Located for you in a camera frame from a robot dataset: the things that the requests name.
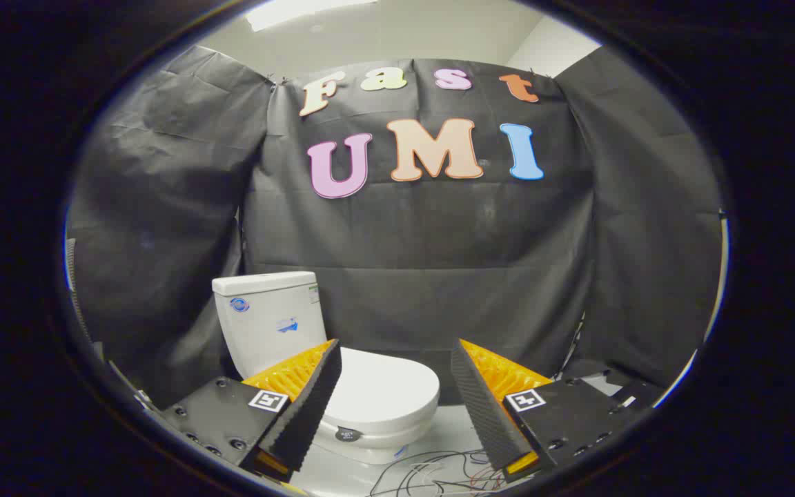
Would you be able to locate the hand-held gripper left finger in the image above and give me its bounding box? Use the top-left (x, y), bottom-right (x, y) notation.
top-left (161, 338), bottom-right (343, 484)

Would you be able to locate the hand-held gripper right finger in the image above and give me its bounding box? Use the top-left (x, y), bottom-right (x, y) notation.
top-left (450, 338), bottom-right (666, 483)

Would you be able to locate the white toilet lid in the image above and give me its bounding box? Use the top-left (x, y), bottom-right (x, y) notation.
top-left (322, 347), bottom-right (441, 437)

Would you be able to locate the white toilet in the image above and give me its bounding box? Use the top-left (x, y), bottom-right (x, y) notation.
top-left (213, 271), bottom-right (441, 465)

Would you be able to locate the black backdrop cloth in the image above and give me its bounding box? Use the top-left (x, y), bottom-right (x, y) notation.
top-left (66, 45), bottom-right (724, 409)

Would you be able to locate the ceiling light panel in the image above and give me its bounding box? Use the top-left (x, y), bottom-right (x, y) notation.
top-left (244, 0), bottom-right (379, 32)

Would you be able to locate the tangle of cables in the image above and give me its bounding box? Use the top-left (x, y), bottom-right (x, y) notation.
top-left (369, 449), bottom-right (512, 497)

